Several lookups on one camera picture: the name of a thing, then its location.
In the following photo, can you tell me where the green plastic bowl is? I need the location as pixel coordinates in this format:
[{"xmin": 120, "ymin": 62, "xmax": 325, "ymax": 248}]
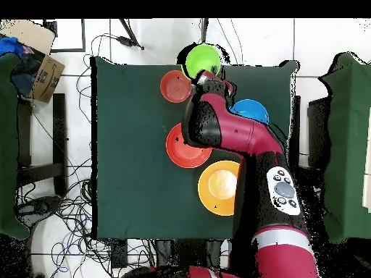
[{"xmin": 180, "ymin": 43, "xmax": 223, "ymax": 80}]

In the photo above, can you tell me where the large orange plastic bowl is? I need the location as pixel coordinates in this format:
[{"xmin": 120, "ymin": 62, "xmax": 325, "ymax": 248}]
[{"xmin": 197, "ymin": 160, "xmax": 241, "ymax": 216}]

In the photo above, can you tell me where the small orange-red ringed bowl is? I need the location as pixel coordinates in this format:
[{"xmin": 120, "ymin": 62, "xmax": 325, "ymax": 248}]
[{"xmin": 159, "ymin": 69, "xmax": 193, "ymax": 104}]

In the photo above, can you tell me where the black tripod leg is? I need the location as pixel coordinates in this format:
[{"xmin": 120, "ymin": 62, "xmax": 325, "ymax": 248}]
[
  {"xmin": 200, "ymin": 18, "xmax": 209, "ymax": 46},
  {"xmin": 118, "ymin": 18, "xmax": 145, "ymax": 51}
]

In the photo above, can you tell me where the large blue plastic bowl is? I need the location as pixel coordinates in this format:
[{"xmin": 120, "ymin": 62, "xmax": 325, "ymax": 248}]
[{"xmin": 228, "ymin": 98, "xmax": 270, "ymax": 125}]

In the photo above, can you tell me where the wide orange-red shallow bowl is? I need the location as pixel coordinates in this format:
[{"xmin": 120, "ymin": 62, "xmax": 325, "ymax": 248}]
[{"xmin": 165, "ymin": 122, "xmax": 213, "ymax": 169}]

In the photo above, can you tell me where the dark green table cloth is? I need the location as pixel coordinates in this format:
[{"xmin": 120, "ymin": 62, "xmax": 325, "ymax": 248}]
[{"xmin": 91, "ymin": 56, "xmax": 299, "ymax": 241}]

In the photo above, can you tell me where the green cloth covered table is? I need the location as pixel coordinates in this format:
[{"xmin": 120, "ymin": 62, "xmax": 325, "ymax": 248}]
[
  {"xmin": 318, "ymin": 51, "xmax": 371, "ymax": 244},
  {"xmin": 0, "ymin": 53, "xmax": 31, "ymax": 240}
]

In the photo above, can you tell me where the brown cardboard box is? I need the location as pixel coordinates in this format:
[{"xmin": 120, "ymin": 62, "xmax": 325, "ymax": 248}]
[{"xmin": 0, "ymin": 19, "xmax": 66, "ymax": 104}]

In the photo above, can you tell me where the small black power box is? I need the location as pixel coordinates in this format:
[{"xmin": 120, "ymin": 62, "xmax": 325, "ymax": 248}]
[{"xmin": 111, "ymin": 240, "xmax": 128, "ymax": 269}]

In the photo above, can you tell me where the blue cloth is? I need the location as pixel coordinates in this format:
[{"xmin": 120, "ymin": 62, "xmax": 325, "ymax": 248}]
[{"xmin": 0, "ymin": 36, "xmax": 24, "ymax": 56}]

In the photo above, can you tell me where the black rounded floor base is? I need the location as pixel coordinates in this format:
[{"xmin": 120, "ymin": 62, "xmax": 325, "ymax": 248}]
[{"xmin": 17, "ymin": 195, "xmax": 62, "ymax": 222}]

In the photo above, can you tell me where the black metal frame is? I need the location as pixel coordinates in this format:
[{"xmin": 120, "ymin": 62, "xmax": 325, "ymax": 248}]
[{"xmin": 43, "ymin": 18, "xmax": 86, "ymax": 54}]

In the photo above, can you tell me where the black chair frame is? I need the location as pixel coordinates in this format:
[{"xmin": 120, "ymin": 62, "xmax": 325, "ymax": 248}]
[{"xmin": 17, "ymin": 93, "xmax": 67, "ymax": 198}]

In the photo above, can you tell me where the tangle of black cables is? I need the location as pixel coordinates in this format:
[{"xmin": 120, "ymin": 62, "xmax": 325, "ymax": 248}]
[{"xmin": 17, "ymin": 156, "xmax": 157, "ymax": 278}]

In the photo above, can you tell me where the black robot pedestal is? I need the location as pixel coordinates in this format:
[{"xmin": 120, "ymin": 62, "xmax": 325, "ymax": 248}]
[{"xmin": 156, "ymin": 239, "xmax": 230, "ymax": 270}]

